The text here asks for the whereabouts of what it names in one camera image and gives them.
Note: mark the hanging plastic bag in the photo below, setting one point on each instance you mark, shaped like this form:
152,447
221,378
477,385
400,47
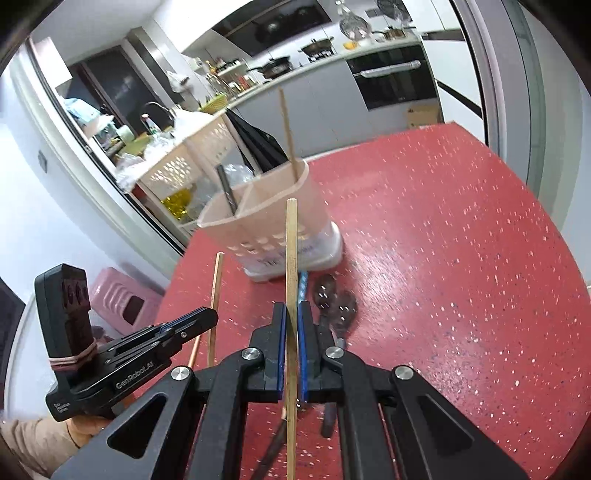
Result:
178,81

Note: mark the white refrigerator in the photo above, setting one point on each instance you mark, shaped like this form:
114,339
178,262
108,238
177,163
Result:
457,69

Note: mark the cardboard box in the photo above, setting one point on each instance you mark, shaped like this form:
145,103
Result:
422,116

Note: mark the black range hood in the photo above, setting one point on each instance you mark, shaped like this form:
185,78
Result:
272,23

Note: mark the pink utensil holder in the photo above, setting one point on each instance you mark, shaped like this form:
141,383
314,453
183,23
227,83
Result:
272,217

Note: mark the clear plastic bag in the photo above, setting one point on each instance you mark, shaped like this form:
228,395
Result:
226,180

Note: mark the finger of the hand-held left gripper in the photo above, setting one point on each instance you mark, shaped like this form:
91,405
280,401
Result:
159,323
194,325

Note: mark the pink plastic stool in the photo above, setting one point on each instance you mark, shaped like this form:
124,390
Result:
115,290

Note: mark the green plastic basket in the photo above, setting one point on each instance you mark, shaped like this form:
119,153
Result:
213,102

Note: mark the grey door frame post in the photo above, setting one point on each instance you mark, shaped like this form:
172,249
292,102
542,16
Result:
106,184
508,92

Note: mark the yellow bowl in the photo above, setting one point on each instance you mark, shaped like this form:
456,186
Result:
350,45

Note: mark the black built-in oven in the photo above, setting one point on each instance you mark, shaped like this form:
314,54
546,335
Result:
392,87

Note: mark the spice rack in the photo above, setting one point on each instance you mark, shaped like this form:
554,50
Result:
226,78

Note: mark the dish soap bottle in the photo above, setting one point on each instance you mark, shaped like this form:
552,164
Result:
147,124

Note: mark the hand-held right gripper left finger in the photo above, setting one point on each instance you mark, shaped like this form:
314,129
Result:
278,346

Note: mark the blue patterned chopstick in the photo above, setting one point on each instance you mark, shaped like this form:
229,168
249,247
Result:
303,284

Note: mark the round metal steamer rack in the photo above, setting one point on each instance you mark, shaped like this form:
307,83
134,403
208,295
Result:
354,23

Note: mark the person's left forearm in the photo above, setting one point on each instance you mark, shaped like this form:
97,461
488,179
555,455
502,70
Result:
32,445

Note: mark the lidded black wok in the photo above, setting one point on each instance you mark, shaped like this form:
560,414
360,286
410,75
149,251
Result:
317,46

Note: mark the pile of clear plastic bags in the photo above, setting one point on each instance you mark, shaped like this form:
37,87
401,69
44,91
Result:
138,166

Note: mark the person's left hand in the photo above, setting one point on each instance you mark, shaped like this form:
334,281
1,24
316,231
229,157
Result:
87,427

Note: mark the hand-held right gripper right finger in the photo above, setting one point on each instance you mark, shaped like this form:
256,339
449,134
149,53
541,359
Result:
303,350

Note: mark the beige plastic storage cart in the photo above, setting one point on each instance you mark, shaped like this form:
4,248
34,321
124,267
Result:
184,152

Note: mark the reddish wooden chopstick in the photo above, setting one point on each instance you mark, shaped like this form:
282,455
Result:
195,353

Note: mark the wall switch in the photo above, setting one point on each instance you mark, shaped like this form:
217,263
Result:
44,161

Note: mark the kitchen faucet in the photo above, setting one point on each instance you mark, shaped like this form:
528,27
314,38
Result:
157,108

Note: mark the yellow oil bottle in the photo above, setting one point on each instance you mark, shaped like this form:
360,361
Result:
178,203

